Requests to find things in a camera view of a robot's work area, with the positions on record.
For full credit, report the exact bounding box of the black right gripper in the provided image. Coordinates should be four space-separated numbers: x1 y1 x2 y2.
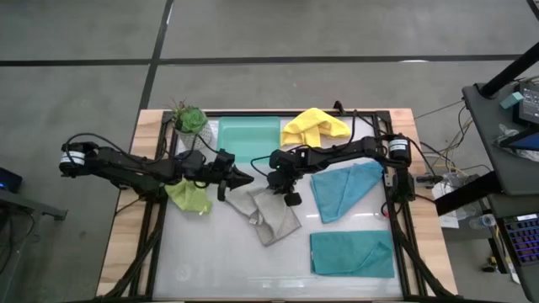
266 147 305 194

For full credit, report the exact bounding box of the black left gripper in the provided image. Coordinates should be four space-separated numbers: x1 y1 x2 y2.
201 147 255 190

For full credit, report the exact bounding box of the grey waffle microfiber towel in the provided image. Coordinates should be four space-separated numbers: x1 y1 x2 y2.
225 184 302 247

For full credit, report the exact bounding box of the lime green microfiber towel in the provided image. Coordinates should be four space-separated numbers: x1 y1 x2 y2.
163 178 213 215

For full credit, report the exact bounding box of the light blue microfiber towel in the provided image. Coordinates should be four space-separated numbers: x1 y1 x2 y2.
310 162 385 224

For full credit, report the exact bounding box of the yellow microfiber towel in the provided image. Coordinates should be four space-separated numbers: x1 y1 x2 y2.
280 107 352 149

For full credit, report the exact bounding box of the teal microfiber towel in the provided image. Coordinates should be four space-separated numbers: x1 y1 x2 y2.
309 230 396 279

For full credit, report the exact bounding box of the teal plastic tray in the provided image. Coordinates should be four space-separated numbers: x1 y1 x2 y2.
216 116 282 164

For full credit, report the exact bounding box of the succulent in triangle-pattern pot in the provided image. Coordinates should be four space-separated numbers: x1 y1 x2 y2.
168 98 215 151

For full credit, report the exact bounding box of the white paper sheet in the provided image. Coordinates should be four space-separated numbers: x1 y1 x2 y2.
431 180 462 229

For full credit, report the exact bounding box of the black cart crossbar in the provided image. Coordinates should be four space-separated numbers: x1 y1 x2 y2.
434 170 502 216

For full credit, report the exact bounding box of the grey stand leg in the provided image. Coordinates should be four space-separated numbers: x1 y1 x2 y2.
0 189 68 222

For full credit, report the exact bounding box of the clear plastic bottle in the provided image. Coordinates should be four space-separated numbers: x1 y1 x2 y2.
468 213 498 231

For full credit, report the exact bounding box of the grey side cart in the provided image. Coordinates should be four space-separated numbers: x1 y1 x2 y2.
462 82 539 197

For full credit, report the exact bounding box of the black box with blue light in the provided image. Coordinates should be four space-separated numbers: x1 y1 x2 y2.
0 167 24 194

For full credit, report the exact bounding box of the small teal box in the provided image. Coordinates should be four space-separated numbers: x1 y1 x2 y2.
499 91 525 110

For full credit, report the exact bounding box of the tablet with blue screen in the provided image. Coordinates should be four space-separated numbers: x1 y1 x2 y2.
499 125 539 152

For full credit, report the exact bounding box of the backlit keyboard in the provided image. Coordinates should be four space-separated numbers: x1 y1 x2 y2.
503 213 539 267

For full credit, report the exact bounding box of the black slanted pole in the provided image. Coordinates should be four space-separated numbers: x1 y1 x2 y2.
479 41 539 98

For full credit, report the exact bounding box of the black electronic box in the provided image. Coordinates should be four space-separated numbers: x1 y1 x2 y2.
512 81 539 127

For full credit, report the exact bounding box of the dark grey lower desk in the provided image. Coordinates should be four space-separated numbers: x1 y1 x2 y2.
488 193 539 302

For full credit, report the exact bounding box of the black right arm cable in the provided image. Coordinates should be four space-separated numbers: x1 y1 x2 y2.
250 154 273 178

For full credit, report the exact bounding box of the black aluminium table frame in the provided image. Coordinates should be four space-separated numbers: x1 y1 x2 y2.
99 109 458 303

